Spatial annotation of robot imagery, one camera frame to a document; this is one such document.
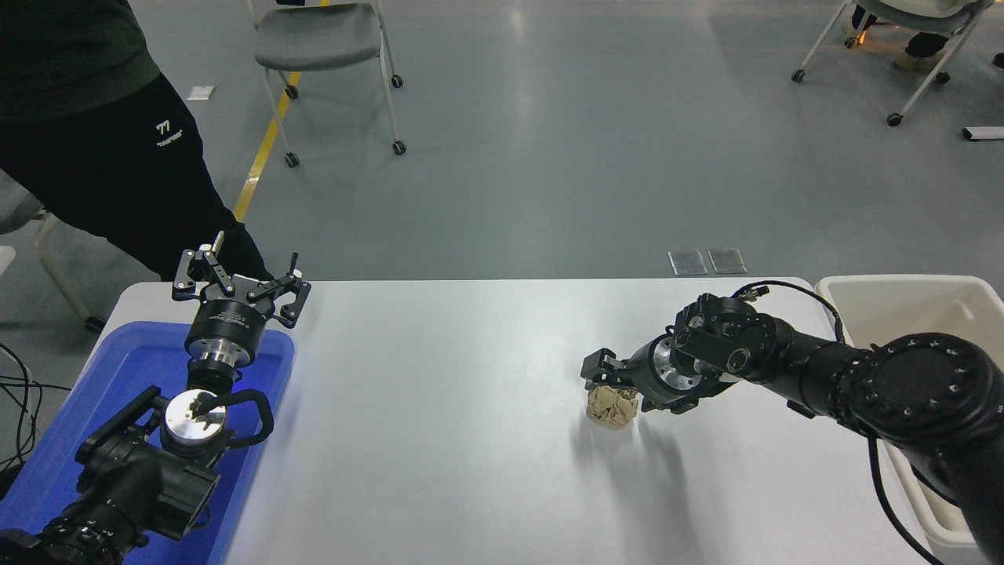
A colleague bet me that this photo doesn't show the tan paper ball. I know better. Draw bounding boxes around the tan paper ball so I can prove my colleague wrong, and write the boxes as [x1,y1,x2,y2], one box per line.
[587,383,639,430]

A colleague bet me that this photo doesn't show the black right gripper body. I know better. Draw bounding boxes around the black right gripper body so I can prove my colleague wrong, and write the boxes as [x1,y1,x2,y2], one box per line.
[625,338,691,414]

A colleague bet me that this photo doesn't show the grey seat wheeled chair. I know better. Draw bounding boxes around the grey seat wheeled chair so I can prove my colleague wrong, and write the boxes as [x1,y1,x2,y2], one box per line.
[247,0,407,168]

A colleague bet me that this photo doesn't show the blue plastic tray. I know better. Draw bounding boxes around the blue plastic tray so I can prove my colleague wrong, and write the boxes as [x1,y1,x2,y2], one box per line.
[0,322,296,565]

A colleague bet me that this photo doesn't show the grey chair with white frame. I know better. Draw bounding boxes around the grey chair with white frame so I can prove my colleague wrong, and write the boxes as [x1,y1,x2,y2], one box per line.
[0,169,107,334]

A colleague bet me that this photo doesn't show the black floor cables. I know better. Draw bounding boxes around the black floor cables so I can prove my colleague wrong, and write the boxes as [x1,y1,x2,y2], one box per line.
[0,341,71,472]

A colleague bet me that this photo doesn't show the large pale plastic bin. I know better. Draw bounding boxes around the large pale plastic bin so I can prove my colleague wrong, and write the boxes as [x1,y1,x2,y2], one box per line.
[816,275,1004,565]

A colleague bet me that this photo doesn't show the white frame wheeled chair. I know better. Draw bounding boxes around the white frame wheeled chair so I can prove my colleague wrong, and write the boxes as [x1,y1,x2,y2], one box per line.
[791,0,997,127]

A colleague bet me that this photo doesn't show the seated person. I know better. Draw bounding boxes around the seated person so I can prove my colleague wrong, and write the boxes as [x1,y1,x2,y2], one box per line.
[850,5,951,75]

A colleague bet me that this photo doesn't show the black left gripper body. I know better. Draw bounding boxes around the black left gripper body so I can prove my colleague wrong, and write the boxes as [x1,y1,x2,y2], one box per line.
[186,276,275,352]

